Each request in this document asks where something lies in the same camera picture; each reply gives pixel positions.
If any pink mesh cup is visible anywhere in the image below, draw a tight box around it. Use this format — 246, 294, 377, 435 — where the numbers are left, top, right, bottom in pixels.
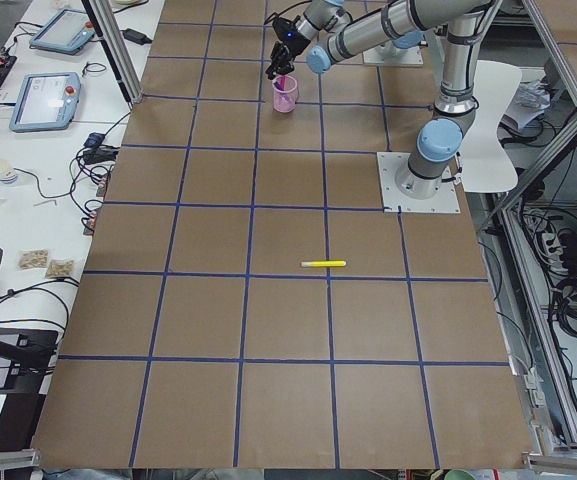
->
272, 76, 299, 113

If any aluminium frame post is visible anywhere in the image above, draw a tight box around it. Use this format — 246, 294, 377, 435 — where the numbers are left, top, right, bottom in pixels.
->
81, 0, 143, 105

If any blue teach pendant near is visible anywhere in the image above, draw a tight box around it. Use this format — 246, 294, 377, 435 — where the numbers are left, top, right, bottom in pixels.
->
9, 72, 81, 133

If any black power adapter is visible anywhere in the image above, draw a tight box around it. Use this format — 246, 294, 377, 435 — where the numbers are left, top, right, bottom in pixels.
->
122, 28, 152, 45

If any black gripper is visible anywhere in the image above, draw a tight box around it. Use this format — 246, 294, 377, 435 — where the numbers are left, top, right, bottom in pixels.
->
266, 15, 313, 80

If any white chair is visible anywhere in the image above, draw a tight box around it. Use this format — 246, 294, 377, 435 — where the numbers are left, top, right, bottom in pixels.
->
460, 60, 522, 193

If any blue teach pendant far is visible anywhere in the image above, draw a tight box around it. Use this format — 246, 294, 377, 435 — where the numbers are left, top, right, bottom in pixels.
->
29, 8, 95, 55

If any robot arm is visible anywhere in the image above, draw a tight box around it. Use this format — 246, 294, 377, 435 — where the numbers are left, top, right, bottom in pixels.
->
265, 0, 501, 200

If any yellow marker pen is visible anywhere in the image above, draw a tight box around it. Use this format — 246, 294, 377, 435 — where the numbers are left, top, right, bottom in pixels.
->
300, 260, 347, 268

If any blue teach pendant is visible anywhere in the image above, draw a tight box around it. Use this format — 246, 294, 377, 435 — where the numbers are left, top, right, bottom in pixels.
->
9, 72, 81, 133
29, 8, 95, 55

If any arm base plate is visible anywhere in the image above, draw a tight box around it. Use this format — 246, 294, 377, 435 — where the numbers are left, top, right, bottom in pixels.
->
363, 43, 423, 68
376, 152, 461, 214

